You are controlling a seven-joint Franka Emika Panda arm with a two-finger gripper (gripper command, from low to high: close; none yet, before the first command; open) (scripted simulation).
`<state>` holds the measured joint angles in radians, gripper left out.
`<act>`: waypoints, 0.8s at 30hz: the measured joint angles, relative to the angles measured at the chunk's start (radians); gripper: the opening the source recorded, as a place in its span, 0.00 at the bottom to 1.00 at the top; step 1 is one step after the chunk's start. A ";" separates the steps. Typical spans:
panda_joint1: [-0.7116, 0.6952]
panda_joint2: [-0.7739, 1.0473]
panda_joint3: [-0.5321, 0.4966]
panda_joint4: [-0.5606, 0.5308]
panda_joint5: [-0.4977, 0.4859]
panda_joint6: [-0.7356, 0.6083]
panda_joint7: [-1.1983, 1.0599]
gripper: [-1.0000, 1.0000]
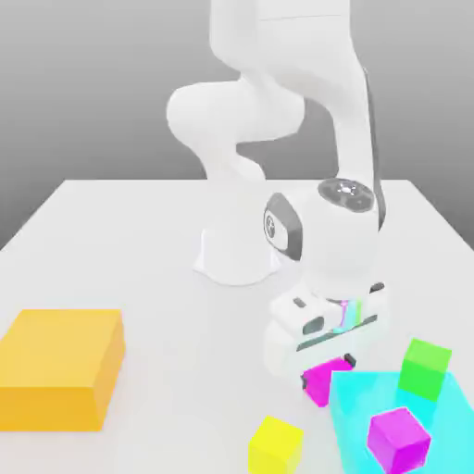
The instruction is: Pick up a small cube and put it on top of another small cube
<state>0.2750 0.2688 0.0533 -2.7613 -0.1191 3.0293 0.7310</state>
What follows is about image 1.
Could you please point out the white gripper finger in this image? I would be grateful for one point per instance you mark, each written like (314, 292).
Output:
(350, 359)
(304, 381)

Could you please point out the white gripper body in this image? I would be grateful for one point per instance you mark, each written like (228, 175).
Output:
(285, 355)

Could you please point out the small magenta cube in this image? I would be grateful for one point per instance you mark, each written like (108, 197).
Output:
(318, 381)
(398, 437)

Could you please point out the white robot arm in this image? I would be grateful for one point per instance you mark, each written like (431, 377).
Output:
(266, 92)

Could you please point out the small yellow cube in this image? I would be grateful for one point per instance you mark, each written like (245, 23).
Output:
(274, 444)

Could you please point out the small green cube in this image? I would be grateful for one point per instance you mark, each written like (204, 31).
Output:
(422, 370)

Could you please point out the large cyan box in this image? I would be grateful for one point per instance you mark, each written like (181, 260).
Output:
(351, 422)

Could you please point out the large orange box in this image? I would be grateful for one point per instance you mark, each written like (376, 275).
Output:
(55, 370)

